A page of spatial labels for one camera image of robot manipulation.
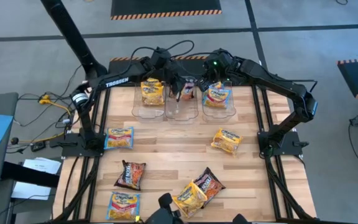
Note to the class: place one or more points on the black Fire Noodle pack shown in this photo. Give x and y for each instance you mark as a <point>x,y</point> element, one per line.
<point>189,92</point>
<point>211,185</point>
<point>130,175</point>

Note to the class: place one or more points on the black padded stand post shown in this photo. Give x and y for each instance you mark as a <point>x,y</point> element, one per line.
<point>70,34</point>

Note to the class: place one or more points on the white paper sheet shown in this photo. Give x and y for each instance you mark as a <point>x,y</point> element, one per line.
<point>30,191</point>
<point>42,165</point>

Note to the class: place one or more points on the clear plastic bin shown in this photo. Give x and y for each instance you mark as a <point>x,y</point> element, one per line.
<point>148,112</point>
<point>181,110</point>
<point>219,114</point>

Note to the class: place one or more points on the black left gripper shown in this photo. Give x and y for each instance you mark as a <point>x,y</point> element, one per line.
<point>166,67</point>

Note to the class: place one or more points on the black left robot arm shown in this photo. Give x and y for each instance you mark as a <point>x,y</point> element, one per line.
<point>117,81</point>

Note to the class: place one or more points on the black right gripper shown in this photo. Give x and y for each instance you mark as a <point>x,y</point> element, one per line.
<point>221,70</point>

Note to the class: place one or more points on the black aluminium extrusion frame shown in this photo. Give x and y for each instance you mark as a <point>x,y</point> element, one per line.
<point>275,193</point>

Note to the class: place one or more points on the black desk support bar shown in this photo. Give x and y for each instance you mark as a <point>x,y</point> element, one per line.
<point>30,174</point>

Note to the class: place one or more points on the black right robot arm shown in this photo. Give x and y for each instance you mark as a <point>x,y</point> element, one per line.
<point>275,82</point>

